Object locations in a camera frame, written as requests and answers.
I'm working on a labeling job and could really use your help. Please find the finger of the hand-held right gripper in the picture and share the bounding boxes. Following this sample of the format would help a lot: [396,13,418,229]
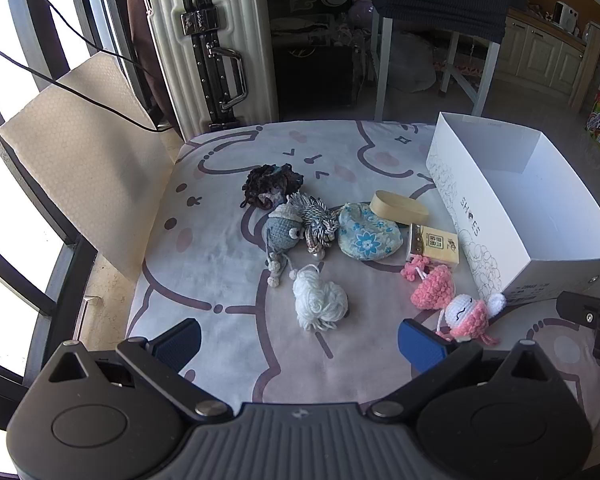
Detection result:
[556,290,600,361]

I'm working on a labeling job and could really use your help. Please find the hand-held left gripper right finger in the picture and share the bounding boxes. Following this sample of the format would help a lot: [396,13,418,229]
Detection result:
[367,317,566,419]

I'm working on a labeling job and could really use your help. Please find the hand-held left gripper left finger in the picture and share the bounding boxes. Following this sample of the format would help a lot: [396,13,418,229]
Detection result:
[47,317,233,422]

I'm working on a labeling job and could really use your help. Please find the pink white crochet doll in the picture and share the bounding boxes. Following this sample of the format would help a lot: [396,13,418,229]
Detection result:
[434,292,507,346]

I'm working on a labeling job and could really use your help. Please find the white yarn ball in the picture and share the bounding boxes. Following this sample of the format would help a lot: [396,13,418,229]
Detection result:
[292,263,350,332]

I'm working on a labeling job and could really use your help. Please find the blue floral fabric pouch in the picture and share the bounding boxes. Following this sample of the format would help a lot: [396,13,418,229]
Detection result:
[336,201,403,261]

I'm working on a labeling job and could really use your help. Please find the white cardboard shoe box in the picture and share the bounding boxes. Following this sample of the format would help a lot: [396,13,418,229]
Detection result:
[425,111,600,306]

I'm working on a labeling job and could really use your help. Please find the oval wooden box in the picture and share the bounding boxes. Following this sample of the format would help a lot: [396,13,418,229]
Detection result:
[369,190,431,227]

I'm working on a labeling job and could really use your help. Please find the grey blue crochet doll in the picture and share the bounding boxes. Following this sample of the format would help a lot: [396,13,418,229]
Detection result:
[262,203,306,288]

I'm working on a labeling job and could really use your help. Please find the silver braided rope ornament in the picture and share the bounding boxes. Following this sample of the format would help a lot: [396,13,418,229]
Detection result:
[286,191,341,261]

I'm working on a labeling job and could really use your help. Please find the brown blue crochet pouch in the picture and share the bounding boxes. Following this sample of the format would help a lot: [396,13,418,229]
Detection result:
[240,162,305,211]

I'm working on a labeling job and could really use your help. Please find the printed cartoon blanket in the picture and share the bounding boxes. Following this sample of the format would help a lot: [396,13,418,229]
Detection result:
[125,120,600,441]

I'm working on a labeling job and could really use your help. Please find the light wooden table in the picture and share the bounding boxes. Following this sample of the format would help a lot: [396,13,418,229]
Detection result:
[567,20,600,111]

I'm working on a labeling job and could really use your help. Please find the cream kitchen cabinets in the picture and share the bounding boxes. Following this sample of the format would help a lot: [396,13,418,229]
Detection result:
[495,7,588,93]

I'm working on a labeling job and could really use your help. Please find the clear plastic bag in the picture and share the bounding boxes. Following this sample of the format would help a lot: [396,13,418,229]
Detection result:
[387,30,438,93]

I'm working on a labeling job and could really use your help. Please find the white hard-shell suitcase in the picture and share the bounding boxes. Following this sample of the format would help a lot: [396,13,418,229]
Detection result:
[142,0,280,142]

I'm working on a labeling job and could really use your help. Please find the black cabinet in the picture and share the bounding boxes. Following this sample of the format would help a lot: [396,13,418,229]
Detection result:
[270,0,376,121]

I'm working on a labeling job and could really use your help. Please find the white kitchen appliance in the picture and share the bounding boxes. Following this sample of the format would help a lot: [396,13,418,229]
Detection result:
[552,1,579,31]

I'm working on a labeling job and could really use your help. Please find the brown curtain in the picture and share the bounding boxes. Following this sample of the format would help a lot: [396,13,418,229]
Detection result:
[122,0,173,126]

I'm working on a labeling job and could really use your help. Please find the white chair with dark cloth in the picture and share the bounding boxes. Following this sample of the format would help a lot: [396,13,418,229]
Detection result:
[370,0,533,121]

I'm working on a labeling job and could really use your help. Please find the black window frame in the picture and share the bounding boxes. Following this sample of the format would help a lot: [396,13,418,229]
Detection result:
[0,0,151,411]

